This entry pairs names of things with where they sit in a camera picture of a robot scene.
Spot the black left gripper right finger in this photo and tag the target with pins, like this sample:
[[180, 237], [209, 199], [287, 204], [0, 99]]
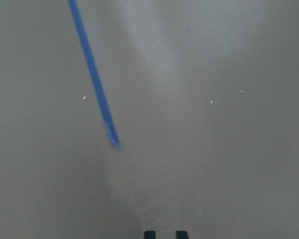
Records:
[[181, 235]]

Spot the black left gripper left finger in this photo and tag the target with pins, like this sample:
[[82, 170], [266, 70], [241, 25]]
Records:
[[149, 235]]

